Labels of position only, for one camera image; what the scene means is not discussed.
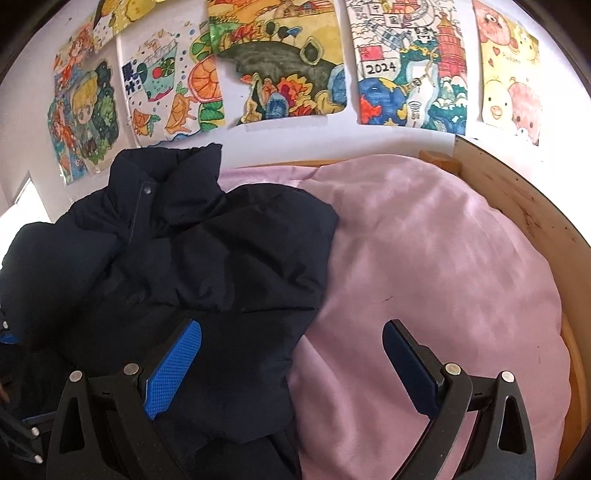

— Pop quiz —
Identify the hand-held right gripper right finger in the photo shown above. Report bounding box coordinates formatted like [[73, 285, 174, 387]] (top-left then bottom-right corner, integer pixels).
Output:
[[382, 318, 537, 480]]

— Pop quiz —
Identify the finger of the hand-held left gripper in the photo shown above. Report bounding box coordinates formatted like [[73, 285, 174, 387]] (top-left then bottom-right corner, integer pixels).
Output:
[[0, 405, 47, 465], [0, 319, 21, 347]]

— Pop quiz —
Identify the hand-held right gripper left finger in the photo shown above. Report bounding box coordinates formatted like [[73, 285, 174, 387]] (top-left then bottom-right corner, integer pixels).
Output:
[[46, 318, 204, 480]]

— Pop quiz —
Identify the dark navy puffer jacket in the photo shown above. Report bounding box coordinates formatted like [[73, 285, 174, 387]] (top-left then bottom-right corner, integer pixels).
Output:
[[0, 142, 340, 480]]

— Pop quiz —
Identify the pink blanket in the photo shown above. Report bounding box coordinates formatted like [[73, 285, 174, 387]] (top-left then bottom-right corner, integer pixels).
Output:
[[217, 154, 575, 480]]

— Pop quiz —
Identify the wooden bed frame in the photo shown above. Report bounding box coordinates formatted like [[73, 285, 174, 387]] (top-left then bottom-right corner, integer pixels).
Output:
[[240, 134, 591, 480]]

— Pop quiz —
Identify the red-haired cartoon wall drawing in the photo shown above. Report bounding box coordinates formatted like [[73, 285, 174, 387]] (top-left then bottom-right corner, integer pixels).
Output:
[[46, 23, 98, 185]]

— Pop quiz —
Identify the blond girl wall drawing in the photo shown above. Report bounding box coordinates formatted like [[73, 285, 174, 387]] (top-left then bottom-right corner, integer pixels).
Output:
[[69, 59, 117, 176]]

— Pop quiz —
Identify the orange fruit wall drawing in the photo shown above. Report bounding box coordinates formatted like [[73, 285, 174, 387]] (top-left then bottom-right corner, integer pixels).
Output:
[[117, 28, 228, 145]]

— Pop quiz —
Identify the globe and pagoda wall drawing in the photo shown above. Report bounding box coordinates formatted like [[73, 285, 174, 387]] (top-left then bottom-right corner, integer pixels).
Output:
[[345, 0, 470, 136]]

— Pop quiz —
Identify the piglet and chick wall poster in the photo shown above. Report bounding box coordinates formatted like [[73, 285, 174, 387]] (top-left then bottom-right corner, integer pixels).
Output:
[[472, 0, 542, 147]]

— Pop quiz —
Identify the colourful landscape wall drawing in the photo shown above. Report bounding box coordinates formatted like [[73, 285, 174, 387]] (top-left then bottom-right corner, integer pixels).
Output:
[[207, 0, 350, 128]]

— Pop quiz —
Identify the yellow wall drawing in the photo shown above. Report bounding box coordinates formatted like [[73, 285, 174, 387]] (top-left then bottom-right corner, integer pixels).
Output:
[[91, 0, 160, 52]]

